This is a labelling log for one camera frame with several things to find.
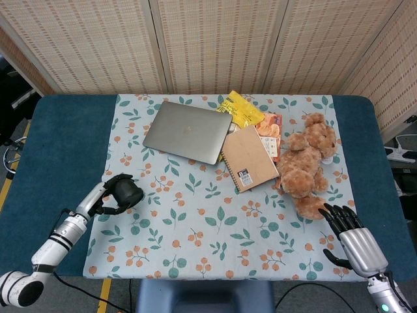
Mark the dark blue table cover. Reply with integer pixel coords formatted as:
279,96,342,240
0,94,417,283

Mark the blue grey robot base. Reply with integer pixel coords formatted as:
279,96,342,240
136,278,276,313

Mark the brown spiral notebook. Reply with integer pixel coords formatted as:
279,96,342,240
220,125,280,194

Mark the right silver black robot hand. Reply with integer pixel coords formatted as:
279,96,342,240
317,202,390,278

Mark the grey closed laptop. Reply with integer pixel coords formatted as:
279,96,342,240
142,100,233,166

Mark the black equipment box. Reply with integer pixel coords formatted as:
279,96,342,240
390,166,417,197

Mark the black office chair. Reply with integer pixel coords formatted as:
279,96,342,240
0,58,44,179

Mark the woven bamboo folding screen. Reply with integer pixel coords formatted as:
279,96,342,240
0,0,417,140

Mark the yellow snack bag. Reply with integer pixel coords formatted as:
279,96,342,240
216,90,266,163

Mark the black floor cable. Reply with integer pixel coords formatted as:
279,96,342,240
275,282,369,313
53,272,139,313

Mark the orange snack packet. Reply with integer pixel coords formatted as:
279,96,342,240
254,112,283,163

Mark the floral pale blue tablecloth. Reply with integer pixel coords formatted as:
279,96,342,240
83,93,363,282

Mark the brown teddy bear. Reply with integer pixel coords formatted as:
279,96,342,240
275,112,338,220

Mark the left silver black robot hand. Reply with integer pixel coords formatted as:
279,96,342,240
75,173,135,218

